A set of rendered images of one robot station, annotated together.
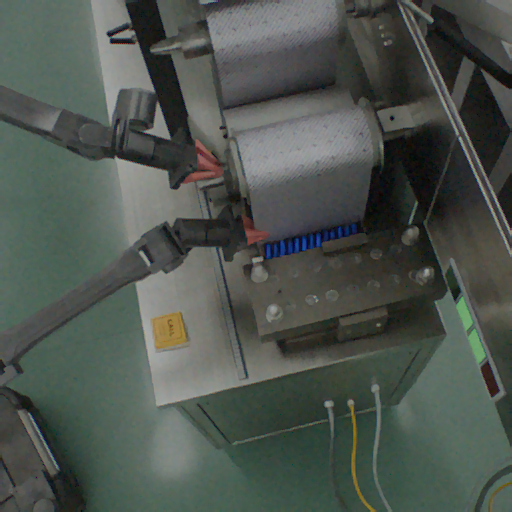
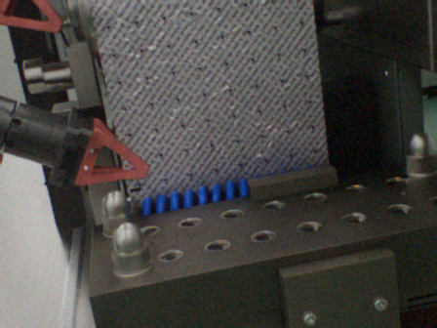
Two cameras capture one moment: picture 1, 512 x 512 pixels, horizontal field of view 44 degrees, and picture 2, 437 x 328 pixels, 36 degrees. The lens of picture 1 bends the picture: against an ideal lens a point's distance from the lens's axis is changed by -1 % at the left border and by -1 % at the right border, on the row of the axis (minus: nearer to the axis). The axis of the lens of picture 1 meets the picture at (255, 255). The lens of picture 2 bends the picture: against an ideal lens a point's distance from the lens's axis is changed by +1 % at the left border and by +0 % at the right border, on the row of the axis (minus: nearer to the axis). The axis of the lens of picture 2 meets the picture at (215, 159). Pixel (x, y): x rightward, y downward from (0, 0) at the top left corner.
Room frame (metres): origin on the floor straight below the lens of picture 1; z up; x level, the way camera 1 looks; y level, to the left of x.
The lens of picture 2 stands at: (-0.14, -0.08, 1.30)
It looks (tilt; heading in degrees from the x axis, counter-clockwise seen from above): 18 degrees down; 357
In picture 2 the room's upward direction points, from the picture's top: 9 degrees counter-clockwise
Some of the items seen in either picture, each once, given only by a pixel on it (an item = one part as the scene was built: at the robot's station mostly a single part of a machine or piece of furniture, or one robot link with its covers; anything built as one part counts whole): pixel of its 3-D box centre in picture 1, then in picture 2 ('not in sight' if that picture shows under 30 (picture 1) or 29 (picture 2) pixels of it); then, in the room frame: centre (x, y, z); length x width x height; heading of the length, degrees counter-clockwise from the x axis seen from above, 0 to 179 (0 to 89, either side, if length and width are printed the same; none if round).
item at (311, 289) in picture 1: (343, 282); (295, 243); (0.47, -0.17, 1.00); 0.40 x 0.16 x 0.06; 94
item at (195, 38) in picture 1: (195, 39); not in sight; (0.89, 0.04, 1.33); 0.06 x 0.06 x 0.06; 4
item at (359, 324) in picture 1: (361, 325); (342, 317); (0.38, -0.19, 0.96); 0.10 x 0.03 x 0.11; 94
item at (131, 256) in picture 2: (274, 311); (129, 246); (0.42, -0.02, 1.05); 0.04 x 0.04 x 0.04
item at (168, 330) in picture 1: (168, 330); not in sight; (0.47, 0.22, 0.91); 0.07 x 0.07 x 0.02; 4
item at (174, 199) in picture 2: (313, 241); (235, 194); (0.57, -0.13, 1.03); 0.21 x 0.04 x 0.03; 94
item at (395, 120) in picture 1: (395, 120); not in sight; (0.66, -0.30, 1.28); 0.06 x 0.05 x 0.02; 94
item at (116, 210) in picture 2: (258, 270); (116, 211); (0.51, 0.00, 1.05); 0.04 x 0.04 x 0.04
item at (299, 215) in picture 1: (310, 215); (221, 122); (0.59, -0.13, 1.11); 0.23 x 0.01 x 0.18; 94
